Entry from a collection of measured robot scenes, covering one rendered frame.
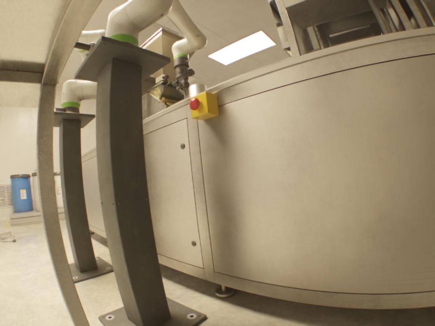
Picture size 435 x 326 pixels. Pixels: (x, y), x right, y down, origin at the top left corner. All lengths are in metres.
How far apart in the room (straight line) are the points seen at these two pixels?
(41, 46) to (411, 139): 0.68
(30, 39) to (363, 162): 0.63
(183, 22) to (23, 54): 1.02
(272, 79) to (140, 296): 0.75
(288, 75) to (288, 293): 0.63
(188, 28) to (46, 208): 1.13
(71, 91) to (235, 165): 1.09
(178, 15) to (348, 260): 1.26
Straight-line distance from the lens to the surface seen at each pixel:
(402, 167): 0.55
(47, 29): 0.28
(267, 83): 0.63
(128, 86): 0.71
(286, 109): 0.59
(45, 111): 0.35
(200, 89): 0.91
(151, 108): 1.48
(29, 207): 4.07
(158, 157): 0.94
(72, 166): 1.30
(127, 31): 0.81
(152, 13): 0.76
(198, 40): 1.29
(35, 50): 0.32
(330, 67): 0.59
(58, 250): 0.35
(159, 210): 0.97
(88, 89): 1.39
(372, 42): 0.60
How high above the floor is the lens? 0.52
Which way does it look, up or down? 3 degrees up
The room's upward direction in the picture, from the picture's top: 6 degrees counter-clockwise
